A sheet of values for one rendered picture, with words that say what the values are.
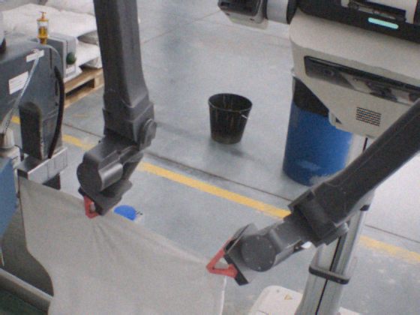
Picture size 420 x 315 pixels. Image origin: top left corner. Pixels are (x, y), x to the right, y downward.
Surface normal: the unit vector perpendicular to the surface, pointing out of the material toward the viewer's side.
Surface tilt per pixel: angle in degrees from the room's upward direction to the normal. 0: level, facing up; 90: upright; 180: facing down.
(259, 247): 77
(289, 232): 33
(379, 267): 0
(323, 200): 96
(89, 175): 87
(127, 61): 97
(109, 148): 6
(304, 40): 40
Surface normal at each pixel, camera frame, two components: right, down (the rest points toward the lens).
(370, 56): -0.21, -0.40
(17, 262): -0.44, 0.40
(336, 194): -0.77, 0.34
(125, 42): 0.83, 0.43
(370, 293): 0.10, -0.87
